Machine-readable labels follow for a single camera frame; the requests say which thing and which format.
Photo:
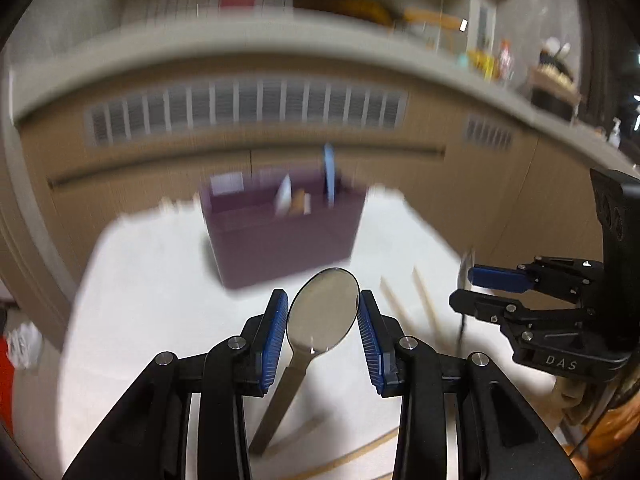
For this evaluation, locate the purple plastic container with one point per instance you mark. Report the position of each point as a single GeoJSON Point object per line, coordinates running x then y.
{"type": "Point", "coordinates": [280, 245]}

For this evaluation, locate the black pot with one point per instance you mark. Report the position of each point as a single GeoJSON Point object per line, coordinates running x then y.
{"type": "Point", "coordinates": [552, 102]}

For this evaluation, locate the red capped plastic bottle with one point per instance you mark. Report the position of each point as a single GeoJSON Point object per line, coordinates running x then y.
{"type": "Point", "coordinates": [505, 60]}

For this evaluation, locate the short grey vent grille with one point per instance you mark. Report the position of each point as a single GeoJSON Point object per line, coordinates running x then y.
{"type": "Point", "coordinates": [489, 131]}

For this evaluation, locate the wooden chopstick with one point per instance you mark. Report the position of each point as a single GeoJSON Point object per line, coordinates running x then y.
{"type": "Point", "coordinates": [350, 455]}
{"type": "Point", "coordinates": [426, 300]}

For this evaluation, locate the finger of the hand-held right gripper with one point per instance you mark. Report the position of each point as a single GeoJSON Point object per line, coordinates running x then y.
{"type": "Point", "coordinates": [492, 278]}
{"type": "Point", "coordinates": [480, 305]}

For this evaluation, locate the long grey vent grille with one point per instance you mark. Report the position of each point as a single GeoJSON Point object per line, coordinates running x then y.
{"type": "Point", "coordinates": [245, 110]}

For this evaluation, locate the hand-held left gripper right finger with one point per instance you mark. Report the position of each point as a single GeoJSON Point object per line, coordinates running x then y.
{"type": "Point", "coordinates": [371, 347]}

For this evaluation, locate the yellow lidded jar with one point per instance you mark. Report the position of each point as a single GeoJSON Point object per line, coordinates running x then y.
{"type": "Point", "coordinates": [482, 62]}

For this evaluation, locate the large metal spoon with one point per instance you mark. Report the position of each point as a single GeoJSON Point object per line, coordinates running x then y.
{"type": "Point", "coordinates": [322, 310]}

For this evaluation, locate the white plastic bag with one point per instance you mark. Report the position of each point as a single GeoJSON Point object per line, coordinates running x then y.
{"type": "Point", "coordinates": [21, 345]}

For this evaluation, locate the pale white plastic spoon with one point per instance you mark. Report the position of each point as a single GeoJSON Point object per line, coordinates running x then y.
{"type": "Point", "coordinates": [284, 197]}

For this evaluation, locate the white spray bottle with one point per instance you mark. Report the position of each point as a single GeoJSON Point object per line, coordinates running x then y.
{"type": "Point", "coordinates": [614, 132]}

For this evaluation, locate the small teal jar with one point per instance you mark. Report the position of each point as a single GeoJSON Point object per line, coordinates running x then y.
{"type": "Point", "coordinates": [463, 59]}

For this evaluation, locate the orange fabric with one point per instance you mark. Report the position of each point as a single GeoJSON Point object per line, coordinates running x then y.
{"type": "Point", "coordinates": [625, 435]}

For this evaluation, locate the wooden kitchen cabinet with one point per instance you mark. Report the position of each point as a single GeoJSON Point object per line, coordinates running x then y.
{"type": "Point", "coordinates": [125, 175]}

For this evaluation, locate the blue plastic spoon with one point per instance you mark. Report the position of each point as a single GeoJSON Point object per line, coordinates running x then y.
{"type": "Point", "coordinates": [328, 175]}

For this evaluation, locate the grey stone countertop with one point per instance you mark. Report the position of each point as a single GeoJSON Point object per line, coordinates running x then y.
{"type": "Point", "coordinates": [250, 57]}

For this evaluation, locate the cream table cloth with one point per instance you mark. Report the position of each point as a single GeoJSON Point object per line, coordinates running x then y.
{"type": "Point", "coordinates": [150, 310]}

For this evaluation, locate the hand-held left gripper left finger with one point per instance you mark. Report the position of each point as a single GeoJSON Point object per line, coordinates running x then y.
{"type": "Point", "coordinates": [274, 345]}

